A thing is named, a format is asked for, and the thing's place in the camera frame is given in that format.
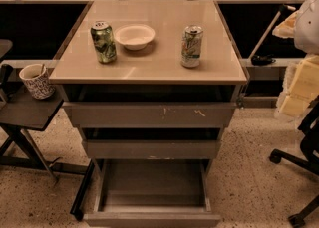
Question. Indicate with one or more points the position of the patterned paper cup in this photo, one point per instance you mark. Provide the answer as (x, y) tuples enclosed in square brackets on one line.
[(36, 79)]

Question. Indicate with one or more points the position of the bottom grey drawer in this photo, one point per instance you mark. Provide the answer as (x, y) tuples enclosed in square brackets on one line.
[(152, 193)]

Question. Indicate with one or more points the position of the top grey drawer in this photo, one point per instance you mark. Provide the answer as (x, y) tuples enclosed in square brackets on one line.
[(149, 115)]

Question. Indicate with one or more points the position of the black object on ledge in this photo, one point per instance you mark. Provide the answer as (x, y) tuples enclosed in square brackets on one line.
[(257, 60)]

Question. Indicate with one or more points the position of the grey drawer cabinet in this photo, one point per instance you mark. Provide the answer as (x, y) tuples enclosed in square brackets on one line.
[(153, 74)]

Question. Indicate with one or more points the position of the white paper bowl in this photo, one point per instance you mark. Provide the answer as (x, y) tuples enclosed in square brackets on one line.
[(134, 36)]

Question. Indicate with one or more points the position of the black office chair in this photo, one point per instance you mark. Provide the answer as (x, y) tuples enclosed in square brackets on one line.
[(309, 146)]

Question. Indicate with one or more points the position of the white and green soda can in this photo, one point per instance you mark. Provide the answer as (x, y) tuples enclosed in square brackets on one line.
[(191, 46)]

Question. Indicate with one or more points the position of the white stick with black tip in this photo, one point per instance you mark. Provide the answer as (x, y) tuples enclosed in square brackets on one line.
[(271, 27)]

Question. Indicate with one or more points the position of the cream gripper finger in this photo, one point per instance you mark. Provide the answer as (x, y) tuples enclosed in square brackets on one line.
[(300, 86), (286, 28)]

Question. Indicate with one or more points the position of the grey drawer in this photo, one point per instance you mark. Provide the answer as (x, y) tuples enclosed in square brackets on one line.
[(152, 193), (151, 149), (149, 115)]

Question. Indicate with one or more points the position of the middle grey drawer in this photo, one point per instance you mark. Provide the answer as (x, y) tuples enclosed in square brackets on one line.
[(151, 149)]

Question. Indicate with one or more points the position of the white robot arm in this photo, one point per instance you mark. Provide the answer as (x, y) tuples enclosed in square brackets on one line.
[(306, 35)]

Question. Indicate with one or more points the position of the dark side table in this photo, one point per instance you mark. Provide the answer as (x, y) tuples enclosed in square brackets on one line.
[(18, 116)]

